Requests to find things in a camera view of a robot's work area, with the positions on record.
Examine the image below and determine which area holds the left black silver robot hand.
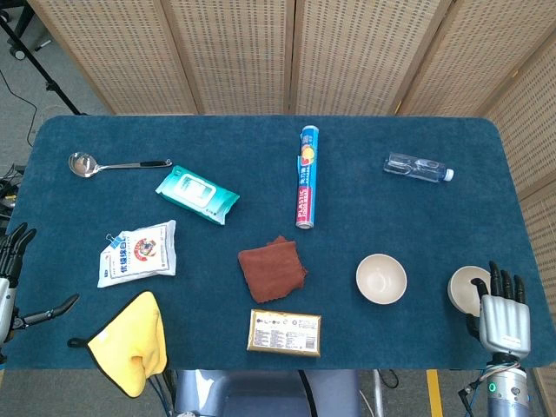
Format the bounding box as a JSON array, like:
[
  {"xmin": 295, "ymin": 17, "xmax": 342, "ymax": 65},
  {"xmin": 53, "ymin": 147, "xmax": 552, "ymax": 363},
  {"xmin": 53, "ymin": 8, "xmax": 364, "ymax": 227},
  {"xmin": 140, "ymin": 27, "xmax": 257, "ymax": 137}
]
[{"xmin": 0, "ymin": 222, "xmax": 81, "ymax": 347}]

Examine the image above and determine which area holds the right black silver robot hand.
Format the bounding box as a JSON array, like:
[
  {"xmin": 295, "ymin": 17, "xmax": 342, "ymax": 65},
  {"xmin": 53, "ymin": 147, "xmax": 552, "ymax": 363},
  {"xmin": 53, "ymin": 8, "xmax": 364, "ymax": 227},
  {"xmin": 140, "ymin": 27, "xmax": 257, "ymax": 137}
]
[{"xmin": 467, "ymin": 260, "xmax": 532, "ymax": 360}]

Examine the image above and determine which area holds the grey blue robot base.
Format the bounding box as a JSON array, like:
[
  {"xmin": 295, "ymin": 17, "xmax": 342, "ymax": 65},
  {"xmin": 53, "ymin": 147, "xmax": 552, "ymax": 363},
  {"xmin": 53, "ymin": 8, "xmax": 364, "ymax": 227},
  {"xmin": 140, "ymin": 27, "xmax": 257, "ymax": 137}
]
[{"xmin": 173, "ymin": 368, "xmax": 362, "ymax": 417}]

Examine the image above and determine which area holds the wicker folding screen panel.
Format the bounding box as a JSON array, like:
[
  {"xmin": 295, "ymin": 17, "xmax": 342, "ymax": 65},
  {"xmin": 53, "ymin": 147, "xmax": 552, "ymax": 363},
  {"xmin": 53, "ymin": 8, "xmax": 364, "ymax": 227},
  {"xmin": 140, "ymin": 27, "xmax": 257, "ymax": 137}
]
[
  {"xmin": 394, "ymin": 0, "xmax": 556, "ymax": 118},
  {"xmin": 481, "ymin": 41, "xmax": 556, "ymax": 201},
  {"xmin": 162, "ymin": 0, "xmax": 298, "ymax": 116},
  {"xmin": 289, "ymin": 0, "xmax": 457, "ymax": 116},
  {"xmin": 516, "ymin": 177, "xmax": 556, "ymax": 417},
  {"xmin": 26, "ymin": 0, "xmax": 201, "ymax": 116}
]

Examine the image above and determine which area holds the yellow cloth black trim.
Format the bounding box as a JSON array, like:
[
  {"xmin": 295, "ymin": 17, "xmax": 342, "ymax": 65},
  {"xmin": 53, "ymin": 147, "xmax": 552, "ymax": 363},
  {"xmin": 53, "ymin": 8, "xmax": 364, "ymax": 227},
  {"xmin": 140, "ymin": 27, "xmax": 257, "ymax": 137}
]
[{"xmin": 67, "ymin": 290, "xmax": 169, "ymax": 399}]

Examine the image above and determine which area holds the white sugar bag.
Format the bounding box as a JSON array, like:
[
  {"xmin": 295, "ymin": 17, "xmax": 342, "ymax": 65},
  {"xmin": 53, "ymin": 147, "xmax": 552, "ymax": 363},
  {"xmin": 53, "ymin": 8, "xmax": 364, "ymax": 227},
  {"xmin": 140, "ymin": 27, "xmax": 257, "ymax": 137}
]
[{"xmin": 96, "ymin": 220, "xmax": 177, "ymax": 289}]

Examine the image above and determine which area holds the metal table leg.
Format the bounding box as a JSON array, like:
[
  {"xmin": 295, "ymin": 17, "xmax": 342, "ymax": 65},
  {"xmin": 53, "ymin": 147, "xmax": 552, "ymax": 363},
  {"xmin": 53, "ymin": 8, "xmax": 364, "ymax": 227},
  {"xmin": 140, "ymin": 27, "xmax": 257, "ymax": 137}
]
[{"xmin": 372, "ymin": 368, "xmax": 386, "ymax": 417}]

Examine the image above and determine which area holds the clear plastic water bottle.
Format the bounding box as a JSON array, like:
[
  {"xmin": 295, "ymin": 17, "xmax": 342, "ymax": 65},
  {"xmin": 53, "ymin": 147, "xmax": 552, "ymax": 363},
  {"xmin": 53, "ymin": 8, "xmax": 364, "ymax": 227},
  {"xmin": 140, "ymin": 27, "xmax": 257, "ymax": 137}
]
[{"xmin": 382, "ymin": 150, "xmax": 455, "ymax": 185}]

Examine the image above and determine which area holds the green wet wipes pack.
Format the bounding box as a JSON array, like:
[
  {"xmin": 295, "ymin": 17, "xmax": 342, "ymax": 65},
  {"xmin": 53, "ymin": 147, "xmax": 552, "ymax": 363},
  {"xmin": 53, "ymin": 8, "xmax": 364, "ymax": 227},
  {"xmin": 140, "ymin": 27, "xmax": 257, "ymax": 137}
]
[{"xmin": 155, "ymin": 165, "xmax": 241, "ymax": 226}]

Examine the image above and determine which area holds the gold wrapped tissue pack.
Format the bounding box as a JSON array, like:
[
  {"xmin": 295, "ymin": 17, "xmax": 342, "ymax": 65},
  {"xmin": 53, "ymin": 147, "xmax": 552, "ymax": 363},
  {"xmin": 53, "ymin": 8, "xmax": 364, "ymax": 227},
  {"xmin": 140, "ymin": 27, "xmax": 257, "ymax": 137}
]
[{"xmin": 246, "ymin": 308, "xmax": 323, "ymax": 359}]

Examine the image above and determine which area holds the black tripod stand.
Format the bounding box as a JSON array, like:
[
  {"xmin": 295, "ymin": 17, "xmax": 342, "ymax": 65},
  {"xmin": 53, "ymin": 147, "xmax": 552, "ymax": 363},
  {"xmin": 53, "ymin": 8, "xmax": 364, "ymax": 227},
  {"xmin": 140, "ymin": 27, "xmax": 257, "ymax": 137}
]
[{"xmin": 0, "ymin": 17, "xmax": 88, "ymax": 116}]

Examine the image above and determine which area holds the blue plastic food wrap roll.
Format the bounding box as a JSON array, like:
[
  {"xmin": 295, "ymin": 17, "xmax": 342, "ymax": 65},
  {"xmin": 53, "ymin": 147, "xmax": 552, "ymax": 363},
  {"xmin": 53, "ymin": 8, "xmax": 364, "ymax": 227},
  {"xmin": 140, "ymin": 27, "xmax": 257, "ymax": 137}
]
[{"xmin": 295, "ymin": 125, "xmax": 321, "ymax": 230}]

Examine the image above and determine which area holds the brown folded cloth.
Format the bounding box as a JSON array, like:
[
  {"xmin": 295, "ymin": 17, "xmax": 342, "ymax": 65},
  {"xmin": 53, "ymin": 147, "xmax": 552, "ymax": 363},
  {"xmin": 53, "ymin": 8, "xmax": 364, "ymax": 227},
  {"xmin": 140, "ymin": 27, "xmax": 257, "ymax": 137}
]
[{"xmin": 237, "ymin": 235, "xmax": 308, "ymax": 304}]

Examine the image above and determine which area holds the black office chair base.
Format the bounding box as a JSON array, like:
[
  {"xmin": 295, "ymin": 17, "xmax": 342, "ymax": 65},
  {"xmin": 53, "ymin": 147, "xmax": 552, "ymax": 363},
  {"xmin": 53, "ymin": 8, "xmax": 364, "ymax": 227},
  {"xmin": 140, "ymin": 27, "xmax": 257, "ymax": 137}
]
[{"xmin": 0, "ymin": 0, "xmax": 52, "ymax": 61}]

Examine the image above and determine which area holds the blue table cloth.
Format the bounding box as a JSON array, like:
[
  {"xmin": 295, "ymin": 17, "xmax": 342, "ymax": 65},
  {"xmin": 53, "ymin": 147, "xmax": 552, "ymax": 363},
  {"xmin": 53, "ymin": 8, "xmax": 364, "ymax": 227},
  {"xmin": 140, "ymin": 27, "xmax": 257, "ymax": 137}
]
[{"xmin": 3, "ymin": 115, "xmax": 556, "ymax": 371}]

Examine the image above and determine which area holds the black cable bundle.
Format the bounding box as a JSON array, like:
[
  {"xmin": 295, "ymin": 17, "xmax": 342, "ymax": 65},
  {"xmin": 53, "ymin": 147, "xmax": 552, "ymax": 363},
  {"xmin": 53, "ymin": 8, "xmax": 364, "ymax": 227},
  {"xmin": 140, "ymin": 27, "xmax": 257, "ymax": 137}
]
[{"xmin": 0, "ymin": 162, "xmax": 25, "ymax": 222}]

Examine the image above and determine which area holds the steel ladle black handle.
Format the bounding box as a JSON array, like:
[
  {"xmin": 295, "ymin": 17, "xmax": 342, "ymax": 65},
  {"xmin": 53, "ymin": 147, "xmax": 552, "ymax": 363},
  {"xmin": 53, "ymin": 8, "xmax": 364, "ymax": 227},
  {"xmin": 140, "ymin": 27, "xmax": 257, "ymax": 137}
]
[{"xmin": 68, "ymin": 151, "xmax": 173, "ymax": 178}]

